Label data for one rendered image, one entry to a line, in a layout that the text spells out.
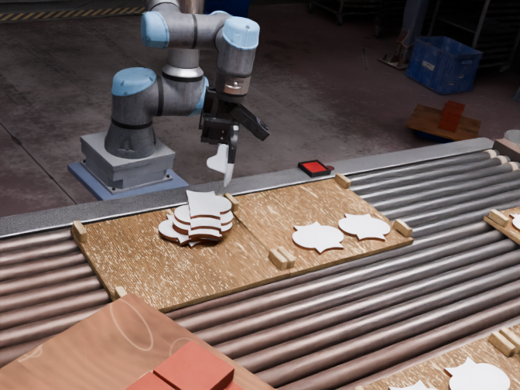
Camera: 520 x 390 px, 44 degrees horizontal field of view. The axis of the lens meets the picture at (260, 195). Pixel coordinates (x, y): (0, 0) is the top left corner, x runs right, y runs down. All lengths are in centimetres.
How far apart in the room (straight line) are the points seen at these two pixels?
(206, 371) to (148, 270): 74
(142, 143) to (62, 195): 173
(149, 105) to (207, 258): 51
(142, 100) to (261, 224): 48
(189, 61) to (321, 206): 55
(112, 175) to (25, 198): 172
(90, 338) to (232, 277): 44
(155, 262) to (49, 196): 209
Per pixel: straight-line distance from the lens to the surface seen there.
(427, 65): 609
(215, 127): 142
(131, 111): 183
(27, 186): 364
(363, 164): 217
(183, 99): 184
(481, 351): 150
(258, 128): 144
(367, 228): 176
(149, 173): 191
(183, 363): 78
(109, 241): 157
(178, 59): 183
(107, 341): 116
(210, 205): 162
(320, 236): 168
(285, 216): 175
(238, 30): 135
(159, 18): 142
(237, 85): 138
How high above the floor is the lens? 184
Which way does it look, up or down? 30 degrees down
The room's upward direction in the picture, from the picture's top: 10 degrees clockwise
